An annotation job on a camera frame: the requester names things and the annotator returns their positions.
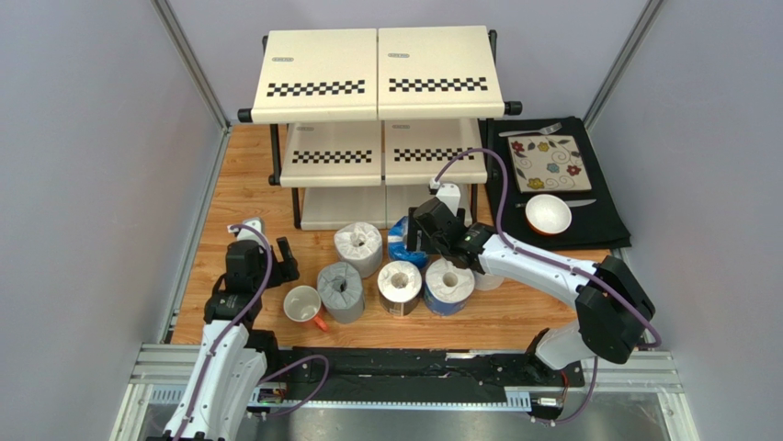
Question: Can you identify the blue plastic roll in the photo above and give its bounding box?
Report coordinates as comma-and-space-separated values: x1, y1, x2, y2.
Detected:
387, 216, 429, 270

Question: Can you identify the blue label roll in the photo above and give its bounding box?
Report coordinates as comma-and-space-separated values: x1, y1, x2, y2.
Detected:
424, 258, 475, 316

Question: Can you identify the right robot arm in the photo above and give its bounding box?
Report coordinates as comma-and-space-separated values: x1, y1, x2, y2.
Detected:
409, 198, 655, 376

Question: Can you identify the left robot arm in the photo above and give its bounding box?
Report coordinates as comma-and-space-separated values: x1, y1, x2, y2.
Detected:
157, 237, 300, 440

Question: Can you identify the cream three-tier checkered shelf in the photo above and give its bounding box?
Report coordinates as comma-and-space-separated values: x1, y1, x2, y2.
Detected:
237, 26, 522, 231

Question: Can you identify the grey wrapped toilet roll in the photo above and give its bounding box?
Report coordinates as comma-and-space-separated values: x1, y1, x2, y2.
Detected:
317, 262, 366, 324

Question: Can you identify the brown wrapped toilet roll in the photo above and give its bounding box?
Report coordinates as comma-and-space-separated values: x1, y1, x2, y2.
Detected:
378, 261, 424, 317

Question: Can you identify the white wrapped toilet roll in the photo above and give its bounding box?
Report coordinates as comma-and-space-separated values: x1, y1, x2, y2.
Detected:
334, 221, 383, 278

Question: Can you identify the plain white toilet roll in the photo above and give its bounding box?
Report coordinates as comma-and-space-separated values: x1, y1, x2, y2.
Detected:
472, 271, 505, 291

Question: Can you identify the white bowl orange outside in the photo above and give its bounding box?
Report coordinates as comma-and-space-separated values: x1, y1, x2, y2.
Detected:
524, 194, 573, 235

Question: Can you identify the square floral ceramic plate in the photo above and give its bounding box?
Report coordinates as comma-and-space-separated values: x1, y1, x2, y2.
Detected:
508, 135, 592, 194

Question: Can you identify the silver table knife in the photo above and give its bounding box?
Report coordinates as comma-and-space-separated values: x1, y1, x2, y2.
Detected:
514, 198, 596, 209

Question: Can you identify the silver fork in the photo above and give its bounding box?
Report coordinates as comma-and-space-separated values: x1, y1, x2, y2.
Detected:
499, 122, 562, 138

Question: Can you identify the black cloth placemat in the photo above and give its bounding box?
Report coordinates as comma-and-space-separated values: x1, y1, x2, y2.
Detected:
491, 116, 630, 251

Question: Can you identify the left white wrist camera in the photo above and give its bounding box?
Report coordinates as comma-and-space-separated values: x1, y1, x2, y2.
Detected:
227, 217, 266, 244

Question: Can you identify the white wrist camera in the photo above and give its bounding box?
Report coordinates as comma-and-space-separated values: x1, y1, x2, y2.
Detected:
227, 217, 266, 244
428, 177, 461, 215

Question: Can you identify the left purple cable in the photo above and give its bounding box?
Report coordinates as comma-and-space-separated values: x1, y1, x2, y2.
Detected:
171, 223, 330, 441

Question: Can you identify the purple cable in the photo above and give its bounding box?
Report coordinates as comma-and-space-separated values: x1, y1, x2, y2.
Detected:
171, 223, 330, 441
433, 147, 663, 427

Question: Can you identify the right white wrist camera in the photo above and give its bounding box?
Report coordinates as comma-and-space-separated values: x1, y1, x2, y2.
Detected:
428, 177, 461, 215

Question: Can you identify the white mug orange handle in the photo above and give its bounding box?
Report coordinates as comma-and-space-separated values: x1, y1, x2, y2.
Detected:
283, 286, 329, 333

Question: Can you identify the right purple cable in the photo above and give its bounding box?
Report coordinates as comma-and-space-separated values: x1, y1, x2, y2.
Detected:
433, 147, 663, 427

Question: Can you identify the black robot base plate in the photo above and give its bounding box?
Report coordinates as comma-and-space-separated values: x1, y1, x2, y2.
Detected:
244, 345, 586, 405

